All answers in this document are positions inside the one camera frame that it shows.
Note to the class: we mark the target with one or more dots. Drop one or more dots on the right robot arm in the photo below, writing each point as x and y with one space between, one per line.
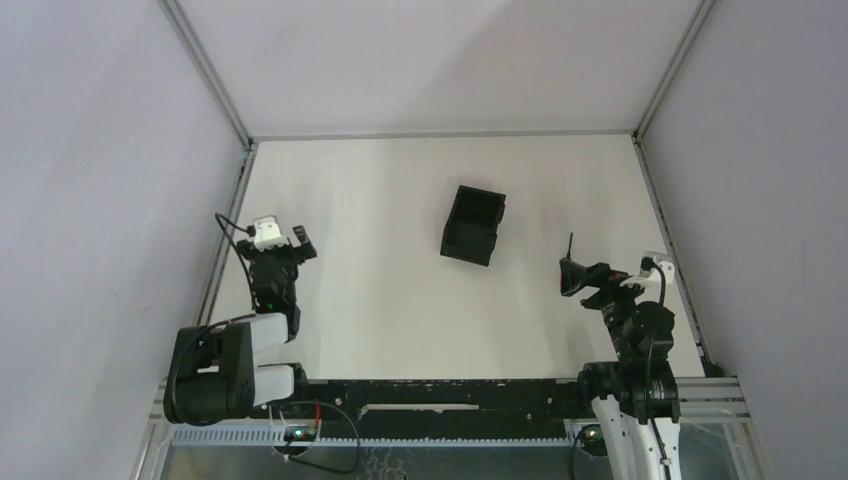
635 398

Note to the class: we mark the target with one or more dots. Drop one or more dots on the black plastic bin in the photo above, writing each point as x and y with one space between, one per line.
470 232

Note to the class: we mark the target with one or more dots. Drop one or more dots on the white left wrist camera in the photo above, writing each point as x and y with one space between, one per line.
268 234

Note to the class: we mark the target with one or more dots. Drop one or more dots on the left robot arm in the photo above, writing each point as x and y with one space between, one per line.
214 374

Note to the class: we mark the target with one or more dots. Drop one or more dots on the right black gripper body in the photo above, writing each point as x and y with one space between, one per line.
610 290

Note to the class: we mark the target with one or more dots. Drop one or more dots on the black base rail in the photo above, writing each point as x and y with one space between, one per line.
338 421

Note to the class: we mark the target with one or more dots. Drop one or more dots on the grey slotted cable duct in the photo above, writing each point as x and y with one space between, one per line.
263 435

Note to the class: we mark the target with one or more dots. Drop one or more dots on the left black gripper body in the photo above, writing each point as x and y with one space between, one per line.
279 251

